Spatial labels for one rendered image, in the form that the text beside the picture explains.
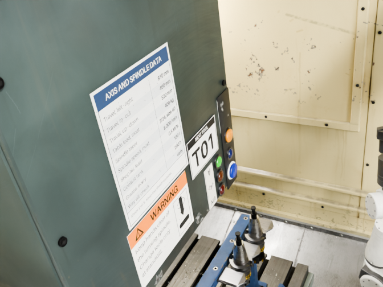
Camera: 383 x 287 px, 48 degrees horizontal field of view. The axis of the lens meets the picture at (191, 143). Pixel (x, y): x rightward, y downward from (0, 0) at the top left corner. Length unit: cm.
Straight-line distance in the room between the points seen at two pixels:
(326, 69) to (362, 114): 19
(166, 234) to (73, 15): 36
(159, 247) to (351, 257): 125
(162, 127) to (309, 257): 131
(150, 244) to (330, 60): 98
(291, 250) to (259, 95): 66
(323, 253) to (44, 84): 153
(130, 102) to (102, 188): 11
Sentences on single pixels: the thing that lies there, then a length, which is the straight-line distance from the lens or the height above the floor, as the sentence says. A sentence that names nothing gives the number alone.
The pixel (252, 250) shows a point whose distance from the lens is 128.
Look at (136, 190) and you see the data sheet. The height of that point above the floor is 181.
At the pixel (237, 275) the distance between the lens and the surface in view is 122.
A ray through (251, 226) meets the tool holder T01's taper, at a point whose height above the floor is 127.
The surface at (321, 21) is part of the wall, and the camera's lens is 141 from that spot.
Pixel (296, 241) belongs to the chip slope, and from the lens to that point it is 185.
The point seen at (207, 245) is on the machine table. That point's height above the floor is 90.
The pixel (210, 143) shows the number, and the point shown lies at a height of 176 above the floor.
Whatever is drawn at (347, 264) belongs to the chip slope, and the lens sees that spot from 181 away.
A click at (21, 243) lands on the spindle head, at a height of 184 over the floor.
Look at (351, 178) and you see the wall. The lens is 166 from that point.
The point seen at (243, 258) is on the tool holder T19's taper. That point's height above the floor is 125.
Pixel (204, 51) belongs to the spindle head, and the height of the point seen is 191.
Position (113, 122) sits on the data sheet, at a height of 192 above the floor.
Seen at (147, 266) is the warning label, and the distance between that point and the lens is 64.
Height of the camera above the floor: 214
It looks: 32 degrees down
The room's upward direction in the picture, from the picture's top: 9 degrees counter-clockwise
